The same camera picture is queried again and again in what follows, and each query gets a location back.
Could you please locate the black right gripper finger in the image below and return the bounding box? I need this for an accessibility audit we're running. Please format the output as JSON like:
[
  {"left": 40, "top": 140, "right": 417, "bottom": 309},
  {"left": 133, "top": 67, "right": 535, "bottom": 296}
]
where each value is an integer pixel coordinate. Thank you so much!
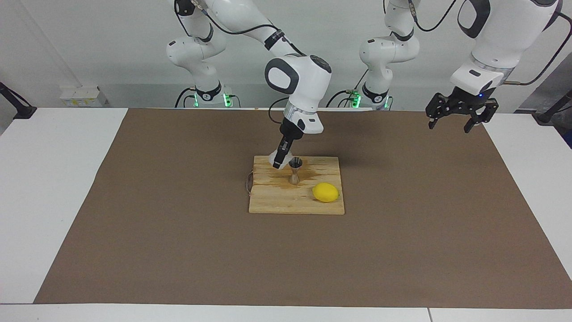
[{"left": 273, "top": 140, "right": 295, "bottom": 169}]

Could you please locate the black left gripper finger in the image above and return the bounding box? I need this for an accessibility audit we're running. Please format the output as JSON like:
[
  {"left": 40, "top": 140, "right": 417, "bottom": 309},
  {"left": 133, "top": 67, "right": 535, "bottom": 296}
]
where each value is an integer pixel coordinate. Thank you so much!
[
  {"left": 464, "top": 99, "right": 499, "bottom": 134},
  {"left": 425, "top": 93, "right": 453, "bottom": 130}
]

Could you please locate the metal double jigger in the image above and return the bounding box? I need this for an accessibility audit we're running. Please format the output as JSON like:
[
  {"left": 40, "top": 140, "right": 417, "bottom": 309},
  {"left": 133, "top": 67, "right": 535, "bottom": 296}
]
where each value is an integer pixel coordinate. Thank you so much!
[{"left": 288, "top": 157, "right": 304, "bottom": 185}]

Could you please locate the wooden cutting board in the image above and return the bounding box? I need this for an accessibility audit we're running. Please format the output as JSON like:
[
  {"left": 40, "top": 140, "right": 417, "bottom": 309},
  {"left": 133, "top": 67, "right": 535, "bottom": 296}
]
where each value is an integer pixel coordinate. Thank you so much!
[{"left": 245, "top": 155, "right": 345, "bottom": 216}]

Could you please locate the yellow lemon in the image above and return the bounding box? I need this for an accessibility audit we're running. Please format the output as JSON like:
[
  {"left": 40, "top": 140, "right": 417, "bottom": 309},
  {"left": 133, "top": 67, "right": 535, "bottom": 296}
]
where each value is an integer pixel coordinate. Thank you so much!
[{"left": 312, "top": 182, "right": 340, "bottom": 203}]

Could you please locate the black clamp stand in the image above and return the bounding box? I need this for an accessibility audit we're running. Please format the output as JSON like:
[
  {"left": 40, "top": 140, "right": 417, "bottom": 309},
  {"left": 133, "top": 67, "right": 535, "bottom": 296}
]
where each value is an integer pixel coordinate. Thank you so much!
[
  {"left": 535, "top": 89, "right": 572, "bottom": 126},
  {"left": 0, "top": 82, "right": 37, "bottom": 119}
]

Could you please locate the brown table mat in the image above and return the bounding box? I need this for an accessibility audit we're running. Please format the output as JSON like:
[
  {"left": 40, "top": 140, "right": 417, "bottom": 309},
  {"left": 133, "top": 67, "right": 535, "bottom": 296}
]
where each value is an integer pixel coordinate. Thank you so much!
[{"left": 34, "top": 107, "right": 572, "bottom": 310}]

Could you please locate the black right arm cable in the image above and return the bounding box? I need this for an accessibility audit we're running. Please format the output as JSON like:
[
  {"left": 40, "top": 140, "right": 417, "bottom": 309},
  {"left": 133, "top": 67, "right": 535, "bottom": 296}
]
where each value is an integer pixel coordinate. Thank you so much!
[{"left": 192, "top": 0, "right": 313, "bottom": 125}]

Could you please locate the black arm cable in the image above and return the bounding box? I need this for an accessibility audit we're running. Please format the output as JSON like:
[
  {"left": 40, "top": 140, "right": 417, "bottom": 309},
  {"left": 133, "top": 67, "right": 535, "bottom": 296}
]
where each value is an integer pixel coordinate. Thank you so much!
[
  {"left": 409, "top": 0, "right": 572, "bottom": 85},
  {"left": 192, "top": 0, "right": 313, "bottom": 125}
]

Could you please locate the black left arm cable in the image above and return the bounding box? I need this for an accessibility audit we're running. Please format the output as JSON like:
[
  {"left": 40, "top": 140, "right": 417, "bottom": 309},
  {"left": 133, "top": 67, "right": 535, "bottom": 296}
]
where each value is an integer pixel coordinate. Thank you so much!
[{"left": 409, "top": 0, "right": 572, "bottom": 85}]

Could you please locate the black base cable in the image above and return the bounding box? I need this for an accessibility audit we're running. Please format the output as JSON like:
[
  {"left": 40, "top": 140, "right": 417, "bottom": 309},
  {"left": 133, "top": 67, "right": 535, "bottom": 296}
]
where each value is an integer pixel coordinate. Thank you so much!
[
  {"left": 325, "top": 67, "right": 370, "bottom": 108},
  {"left": 174, "top": 87, "right": 198, "bottom": 108}
]

